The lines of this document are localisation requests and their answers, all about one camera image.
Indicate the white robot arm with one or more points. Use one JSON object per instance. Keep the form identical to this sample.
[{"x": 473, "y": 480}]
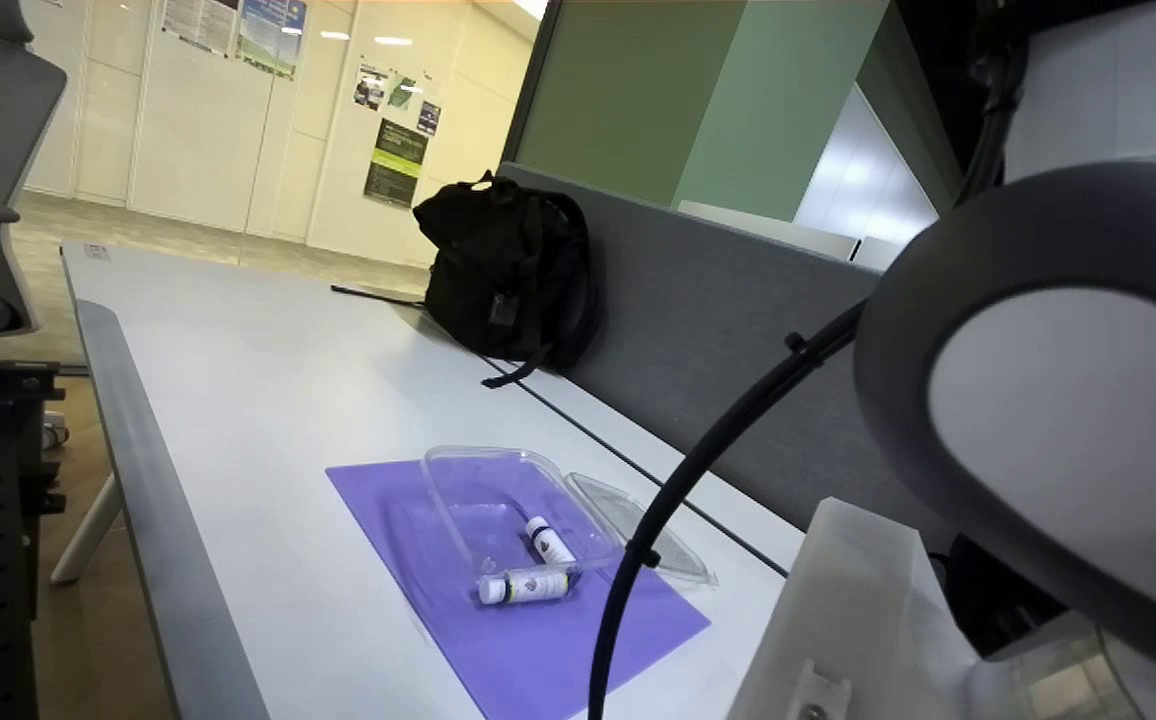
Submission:
[{"x": 1071, "y": 424}]

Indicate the small white-capped bottle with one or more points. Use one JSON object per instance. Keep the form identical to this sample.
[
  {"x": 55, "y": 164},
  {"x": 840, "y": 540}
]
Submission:
[{"x": 549, "y": 540}]

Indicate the clear plastic container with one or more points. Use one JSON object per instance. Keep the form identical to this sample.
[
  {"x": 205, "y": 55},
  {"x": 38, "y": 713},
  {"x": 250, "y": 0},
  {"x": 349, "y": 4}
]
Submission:
[{"x": 468, "y": 514}]

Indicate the white-capped bottle yellow label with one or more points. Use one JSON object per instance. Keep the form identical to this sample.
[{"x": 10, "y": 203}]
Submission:
[{"x": 526, "y": 585}]

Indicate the gray desk partition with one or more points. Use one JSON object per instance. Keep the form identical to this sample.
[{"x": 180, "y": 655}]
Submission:
[{"x": 709, "y": 307}]

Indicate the purple mat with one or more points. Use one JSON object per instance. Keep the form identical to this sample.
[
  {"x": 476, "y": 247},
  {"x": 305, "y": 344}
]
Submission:
[{"x": 377, "y": 507}]

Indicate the white table leg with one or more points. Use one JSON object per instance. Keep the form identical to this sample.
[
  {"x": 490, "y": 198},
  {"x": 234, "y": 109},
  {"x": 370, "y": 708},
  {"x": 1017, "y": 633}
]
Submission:
[{"x": 87, "y": 532}]

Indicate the green black wall poster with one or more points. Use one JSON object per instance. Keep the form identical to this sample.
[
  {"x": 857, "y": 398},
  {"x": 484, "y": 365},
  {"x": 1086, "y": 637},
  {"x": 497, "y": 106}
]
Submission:
[{"x": 399, "y": 161}]

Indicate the small wall picture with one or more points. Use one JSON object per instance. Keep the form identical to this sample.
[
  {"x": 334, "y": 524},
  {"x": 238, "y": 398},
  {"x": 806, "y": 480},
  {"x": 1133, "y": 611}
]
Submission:
[{"x": 370, "y": 90}]

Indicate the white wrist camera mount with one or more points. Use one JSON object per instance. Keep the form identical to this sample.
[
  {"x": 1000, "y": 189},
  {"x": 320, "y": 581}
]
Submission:
[{"x": 857, "y": 614}]

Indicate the blue wall poster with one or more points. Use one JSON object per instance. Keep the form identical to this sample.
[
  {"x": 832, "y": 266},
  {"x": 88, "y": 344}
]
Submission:
[{"x": 268, "y": 32}]

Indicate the white wall poster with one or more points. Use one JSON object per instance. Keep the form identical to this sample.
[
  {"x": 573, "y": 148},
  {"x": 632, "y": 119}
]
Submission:
[{"x": 202, "y": 23}]

